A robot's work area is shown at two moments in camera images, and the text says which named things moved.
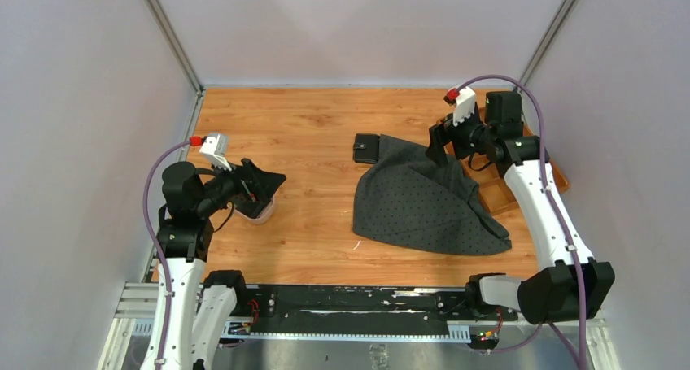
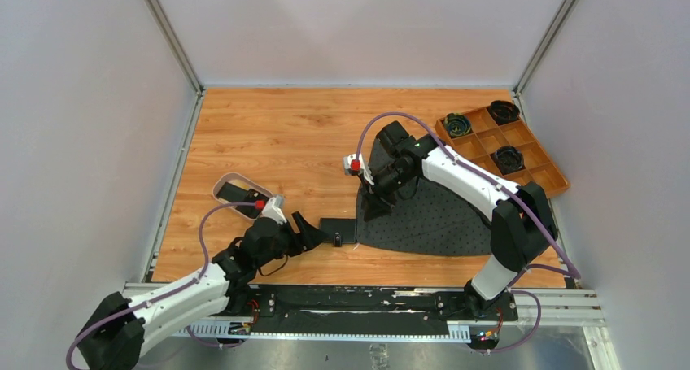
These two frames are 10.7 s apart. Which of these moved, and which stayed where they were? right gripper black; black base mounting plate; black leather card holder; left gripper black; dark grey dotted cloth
Moved: black leather card holder; left gripper black; right gripper black
Stayed: black base mounting plate; dark grey dotted cloth
